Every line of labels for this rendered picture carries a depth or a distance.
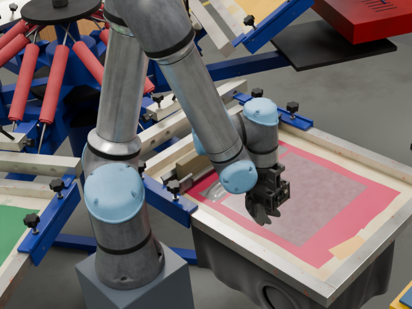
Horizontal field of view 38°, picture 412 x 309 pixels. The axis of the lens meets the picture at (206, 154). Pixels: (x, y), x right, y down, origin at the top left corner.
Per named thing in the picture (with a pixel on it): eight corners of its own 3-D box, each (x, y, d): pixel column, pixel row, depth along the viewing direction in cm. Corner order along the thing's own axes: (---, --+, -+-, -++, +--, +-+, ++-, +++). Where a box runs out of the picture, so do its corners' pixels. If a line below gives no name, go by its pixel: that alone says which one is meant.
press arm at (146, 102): (179, 122, 216) (177, 110, 214) (167, 130, 213) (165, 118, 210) (148, 107, 227) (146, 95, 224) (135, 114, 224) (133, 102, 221)
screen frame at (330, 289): (443, 190, 180) (445, 180, 178) (327, 308, 148) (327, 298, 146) (245, 108, 228) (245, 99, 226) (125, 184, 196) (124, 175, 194)
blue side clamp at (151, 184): (200, 220, 181) (198, 202, 177) (188, 228, 178) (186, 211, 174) (136, 181, 199) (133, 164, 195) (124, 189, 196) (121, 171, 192)
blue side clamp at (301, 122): (312, 137, 211) (313, 119, 207) (304, 143, 208) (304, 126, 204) (248, 110, 229) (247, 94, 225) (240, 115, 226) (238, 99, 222)
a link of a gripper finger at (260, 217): (268, 239, 151) (267, 211, 145) (251, 229, 154) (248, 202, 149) (276, 232, 152) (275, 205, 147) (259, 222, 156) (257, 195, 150)
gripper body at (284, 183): (271, 216, 144) (269, 176, 137) (244, 202, 149) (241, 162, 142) (290, 200, 148) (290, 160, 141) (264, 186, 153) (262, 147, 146)
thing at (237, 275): (324, 339, 184) (327, 254, 163) (306, 357, 179) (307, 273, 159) (215, 267, 212) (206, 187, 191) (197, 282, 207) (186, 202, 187)
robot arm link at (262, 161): (239, 146, 140) (262, 131, 144) (240, 162, 142) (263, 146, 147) (263, 159, 135) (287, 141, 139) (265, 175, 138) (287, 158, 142)
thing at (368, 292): (392, 288, 207) (404, 190, 182) (312, 375, 182) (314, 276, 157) (384, 284, 208) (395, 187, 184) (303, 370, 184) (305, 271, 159)
